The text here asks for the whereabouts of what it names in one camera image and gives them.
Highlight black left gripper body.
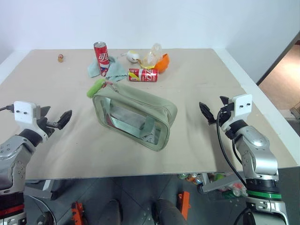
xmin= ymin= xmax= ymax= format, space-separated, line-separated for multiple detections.
xmin=36 ymin=116 xmax=57 ymax=140

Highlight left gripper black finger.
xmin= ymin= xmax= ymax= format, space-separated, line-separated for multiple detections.
xmin=54 ymin=109 xmax=73 ymax=130
xmin=40 ymin=105 xmax=52 ymax=118

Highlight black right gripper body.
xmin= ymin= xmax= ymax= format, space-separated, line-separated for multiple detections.
xmin=208 ymin=102 xmax=236 ymax=127

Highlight green transparent toiletry bag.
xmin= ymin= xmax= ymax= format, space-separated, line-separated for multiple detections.
xmin=91 ymin=82 xmax=178 ymax=152

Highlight beige table cover cloth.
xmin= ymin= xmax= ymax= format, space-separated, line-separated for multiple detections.
xmin=0 ymin=48 xmax=300 ymax=181

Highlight drink cans under table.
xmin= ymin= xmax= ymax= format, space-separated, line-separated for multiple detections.
xmin=178 ymin=172 xmax=205 ymax=186

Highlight teal cleaning cloth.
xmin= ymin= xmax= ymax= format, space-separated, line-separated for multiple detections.
xmin=87 ymin=55 xmax=127 ymax=83

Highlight tall red soda can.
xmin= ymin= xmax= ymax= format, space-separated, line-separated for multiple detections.
xmin=93 ymin=41 xmax=111 ymax=77

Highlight red soda can yellow stripe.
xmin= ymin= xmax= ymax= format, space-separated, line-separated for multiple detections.
xmin=127 ymin=67 xmax=159 ymax=83

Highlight red white plastic packaging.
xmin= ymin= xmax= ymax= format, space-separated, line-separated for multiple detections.
xmin=222 ymin=181 xmax=248 ymax=199

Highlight crumpled clear plastic bottle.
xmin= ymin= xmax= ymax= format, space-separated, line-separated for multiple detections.
xmin=140 ymin=43 xmax=163 ymax=69

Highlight white yellow crumpled wrapper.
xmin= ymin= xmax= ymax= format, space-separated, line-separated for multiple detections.
xmin=120 ymin=49 xmax=141 ymax=64

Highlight orange black clamp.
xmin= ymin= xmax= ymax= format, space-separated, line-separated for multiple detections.
xmin=71 ymin=201 xmax=84 ymax=225
xmin=177 ymin=191 xmax=191 ymax=221

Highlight dark rounded shape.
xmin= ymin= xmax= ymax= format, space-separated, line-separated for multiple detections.
xmin=105 ymin=198 xmax=122 ymax=225
xmin=151 ymin=198 xmax=183 ymax=225

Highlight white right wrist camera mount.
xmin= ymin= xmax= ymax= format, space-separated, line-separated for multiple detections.
xmin=220 ymin=93 xmax=253 ymax=132

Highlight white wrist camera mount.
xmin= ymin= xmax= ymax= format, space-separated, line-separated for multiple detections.
xmin=13 ymin=101 xmax=49 ymax=143
xmin=220 ymin=93 xmax=253 ymax=132

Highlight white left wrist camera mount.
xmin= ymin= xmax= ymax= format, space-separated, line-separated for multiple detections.
xmin=13 ymin=101 xmax=49 ymax=143

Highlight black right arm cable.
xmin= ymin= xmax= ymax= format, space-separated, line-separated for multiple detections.
xmin=216 ymin=109 xmax=248 ymax=188

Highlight grey metal table bracket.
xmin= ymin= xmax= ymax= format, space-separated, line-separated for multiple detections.
xmin=198 ymin=172 xmax=245 ymax=194
xmin=24 ymin=179 xmax=60 ymax=200

